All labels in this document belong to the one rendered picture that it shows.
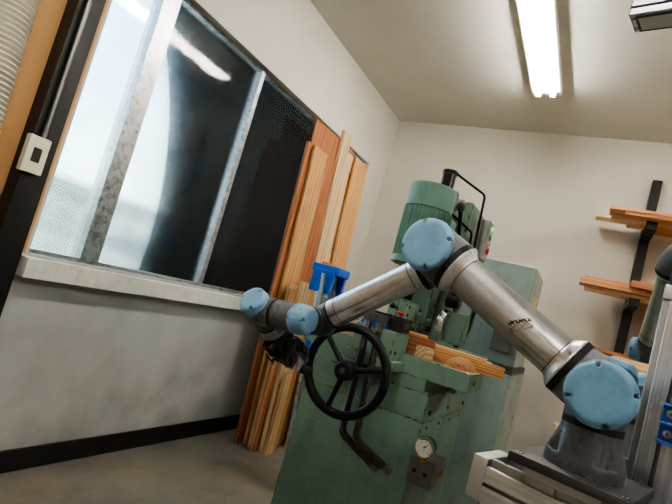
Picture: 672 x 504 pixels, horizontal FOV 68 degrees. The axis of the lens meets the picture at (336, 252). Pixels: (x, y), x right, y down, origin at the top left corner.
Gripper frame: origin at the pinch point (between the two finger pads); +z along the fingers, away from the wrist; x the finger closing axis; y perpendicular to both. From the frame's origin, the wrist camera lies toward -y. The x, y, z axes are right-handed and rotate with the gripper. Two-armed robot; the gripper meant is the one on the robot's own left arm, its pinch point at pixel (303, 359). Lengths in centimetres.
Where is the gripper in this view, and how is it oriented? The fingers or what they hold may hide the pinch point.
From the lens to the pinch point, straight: 154.1
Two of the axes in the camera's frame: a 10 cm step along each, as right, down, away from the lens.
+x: 8.7, 1.2, -4.9
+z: 3.0, 6.4, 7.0
